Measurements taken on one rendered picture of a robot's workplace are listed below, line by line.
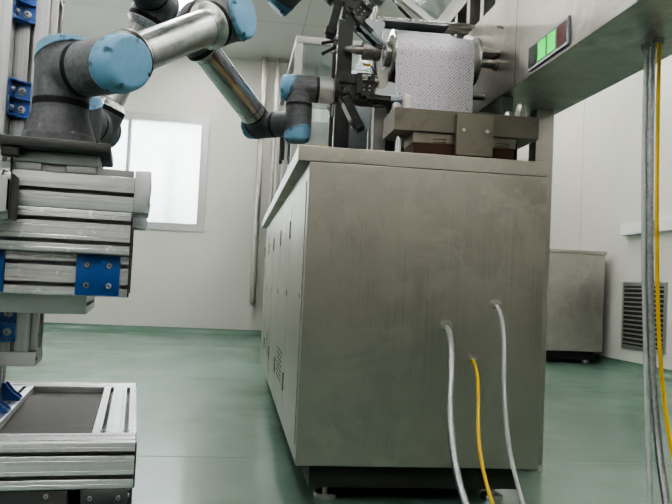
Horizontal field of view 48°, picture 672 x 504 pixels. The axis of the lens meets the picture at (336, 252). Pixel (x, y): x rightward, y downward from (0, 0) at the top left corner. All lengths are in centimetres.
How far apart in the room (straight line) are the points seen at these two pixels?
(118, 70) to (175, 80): 639
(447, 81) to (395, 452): 107
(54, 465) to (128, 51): 82
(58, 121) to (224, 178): 614
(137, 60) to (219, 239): 615
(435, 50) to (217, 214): 561
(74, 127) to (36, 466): 68
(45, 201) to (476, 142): 109
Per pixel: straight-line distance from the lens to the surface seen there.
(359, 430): 196
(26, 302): 180
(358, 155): 195
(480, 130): 208
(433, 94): 229
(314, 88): 220
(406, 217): 195
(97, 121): 223
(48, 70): 172
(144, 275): 777
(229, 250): 772
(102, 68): 161
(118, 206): 166
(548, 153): 252
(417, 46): 232
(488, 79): 251
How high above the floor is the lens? 55
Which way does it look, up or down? 2 degrees up
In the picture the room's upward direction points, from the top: 3 degrees clockwise
